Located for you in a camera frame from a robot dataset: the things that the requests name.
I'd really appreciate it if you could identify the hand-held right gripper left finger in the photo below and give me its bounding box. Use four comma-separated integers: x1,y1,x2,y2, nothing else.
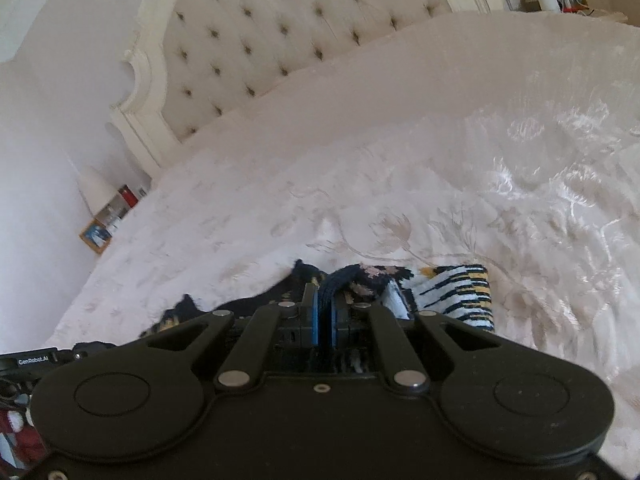
145,284,321,392

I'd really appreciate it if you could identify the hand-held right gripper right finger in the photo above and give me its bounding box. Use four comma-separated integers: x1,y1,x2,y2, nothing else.
327,293,501,392

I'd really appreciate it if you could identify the navy yellow patterned knit sweater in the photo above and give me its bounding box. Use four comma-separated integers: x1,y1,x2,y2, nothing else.
140,258,497,376

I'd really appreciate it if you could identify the red patterned cloth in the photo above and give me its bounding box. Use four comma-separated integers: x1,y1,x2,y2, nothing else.
0,406,47,477

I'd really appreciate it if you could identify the white shade table lamp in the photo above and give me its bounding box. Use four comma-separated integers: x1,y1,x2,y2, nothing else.
76,166,117,217

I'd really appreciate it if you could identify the white embroidered bedspread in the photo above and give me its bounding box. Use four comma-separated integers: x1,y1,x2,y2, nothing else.
0,9,640,463

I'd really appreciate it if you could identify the cream tufted headboard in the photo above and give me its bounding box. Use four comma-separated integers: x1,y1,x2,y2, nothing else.
105,0,507,177

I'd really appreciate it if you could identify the black cable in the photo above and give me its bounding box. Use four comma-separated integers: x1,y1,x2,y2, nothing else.
0,377,32,408

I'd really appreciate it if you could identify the wooden picture frame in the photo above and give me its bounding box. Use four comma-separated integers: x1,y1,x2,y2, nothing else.
79,218,113,254

